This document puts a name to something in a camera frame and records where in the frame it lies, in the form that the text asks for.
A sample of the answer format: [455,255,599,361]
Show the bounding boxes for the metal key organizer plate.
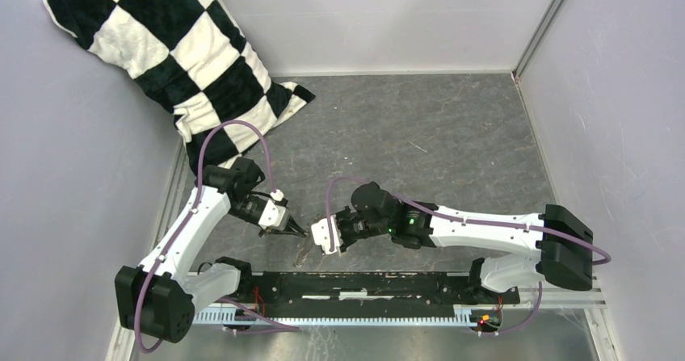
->
[293,236,314,268]

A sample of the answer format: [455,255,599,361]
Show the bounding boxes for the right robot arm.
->
[312,182,594,303]

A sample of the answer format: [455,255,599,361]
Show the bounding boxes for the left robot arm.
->
[114,157,306,343]

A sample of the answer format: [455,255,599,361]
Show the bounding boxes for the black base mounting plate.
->
[230,271,521,319]

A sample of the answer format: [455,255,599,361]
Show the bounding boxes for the black and white checkered pillow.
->
[44,0,315,168]

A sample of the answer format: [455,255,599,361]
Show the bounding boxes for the aluminium corner profile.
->
[511,0,567,84]

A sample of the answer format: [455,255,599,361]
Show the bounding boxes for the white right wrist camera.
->
[310,215,342,255]

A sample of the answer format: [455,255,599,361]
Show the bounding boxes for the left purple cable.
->
[133,120,302,355]

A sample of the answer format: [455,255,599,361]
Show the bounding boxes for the aluminium frame rail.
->
[121,271,608,310]

